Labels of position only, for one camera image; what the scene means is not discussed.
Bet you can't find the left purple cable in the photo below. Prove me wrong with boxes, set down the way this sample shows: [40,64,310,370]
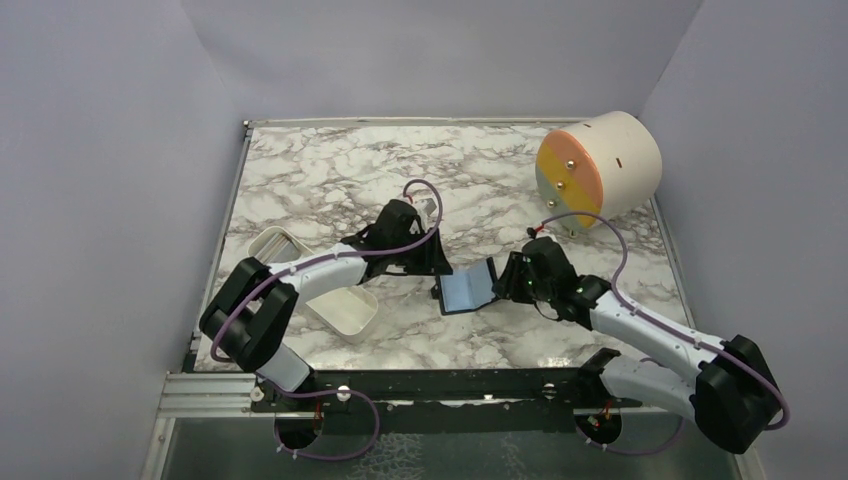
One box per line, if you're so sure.
[209,179,444,463]

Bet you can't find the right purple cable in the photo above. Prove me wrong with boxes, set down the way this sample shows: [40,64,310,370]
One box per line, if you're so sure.
[526,211,792,457]

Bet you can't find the white plastic tray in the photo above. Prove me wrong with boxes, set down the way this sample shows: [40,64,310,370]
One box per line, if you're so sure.
[247,226,379,343]

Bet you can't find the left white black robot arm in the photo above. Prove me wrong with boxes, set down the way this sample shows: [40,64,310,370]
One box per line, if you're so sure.
[199,198,452,411]

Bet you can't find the stack of credit cards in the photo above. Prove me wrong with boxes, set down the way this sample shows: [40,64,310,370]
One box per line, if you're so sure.
[254,232,301,264]

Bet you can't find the aluminium table frame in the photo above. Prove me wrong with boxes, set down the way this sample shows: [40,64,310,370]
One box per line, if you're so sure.
[144,119,743,479]

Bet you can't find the cream cylinder drum colored face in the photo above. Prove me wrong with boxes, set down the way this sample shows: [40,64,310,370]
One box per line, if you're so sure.
[535,111,662,220]

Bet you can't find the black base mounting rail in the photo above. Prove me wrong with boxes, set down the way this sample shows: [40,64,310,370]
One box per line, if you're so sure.
[250,367,637,436]

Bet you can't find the purple cable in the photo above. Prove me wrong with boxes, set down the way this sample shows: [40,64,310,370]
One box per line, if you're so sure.
[526,211,792,457]
[209,179,444,463]

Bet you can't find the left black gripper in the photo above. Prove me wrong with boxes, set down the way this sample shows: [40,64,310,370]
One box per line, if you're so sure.
[389,227,453,277]

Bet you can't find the black card holder blue sleeves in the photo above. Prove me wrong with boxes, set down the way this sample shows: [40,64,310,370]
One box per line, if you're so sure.
[430,257,498,316]

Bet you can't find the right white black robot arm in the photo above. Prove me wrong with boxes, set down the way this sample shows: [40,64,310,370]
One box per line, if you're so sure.
[493,237,780,454]

